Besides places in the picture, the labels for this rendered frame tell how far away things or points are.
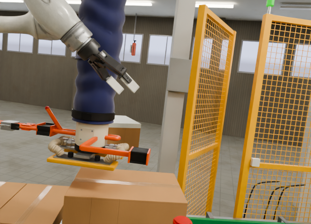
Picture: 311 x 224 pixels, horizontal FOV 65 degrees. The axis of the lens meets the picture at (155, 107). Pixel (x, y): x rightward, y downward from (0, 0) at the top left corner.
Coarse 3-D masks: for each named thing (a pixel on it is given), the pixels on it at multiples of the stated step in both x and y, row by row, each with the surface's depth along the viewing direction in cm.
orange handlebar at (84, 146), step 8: (0, 120) 138; (24, 128) 133; (32, 128) 132; (56, 128) 136; (112, 136) 133; (88, 144) 113; (96, 152) 105; (104, 152) 105; (112, 152) 105; (120, 152) 104; (128, 152) 104
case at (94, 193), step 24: (96, 168) 154; (72, 192) 120; (96, 192) 122; (120, 192) 125; (144, 192) 128; (168, 192) 132; (72, 216) 117; (96, 216) 118; (120, 216) 119; (144, 216) 120; (168, 216) 122
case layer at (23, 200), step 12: (0, 192) 192; (12, 192) 194; (24, 192) 196; (36, 192) 198; (48, 192) 200; (60, 192) 203; (0, 204) 175; (12, 204) 177; (24, 204) 179; (36, 204) 180; (48, 204) 182; (60, 204) 184; (0, 216) 161; (12, 216) 162; (24, 216) 164; (36, 216) 165; (48, 216) 167; (60, 216) 178
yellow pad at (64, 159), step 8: (72, 152) 125; (48, 160) 121; (56, 160) 120; (64, 160) 121; (72, 160) 121; (80, 160) 122; (88, 160) 123; (96, 160) 123; (104, 168) 119; (112, 168) 119
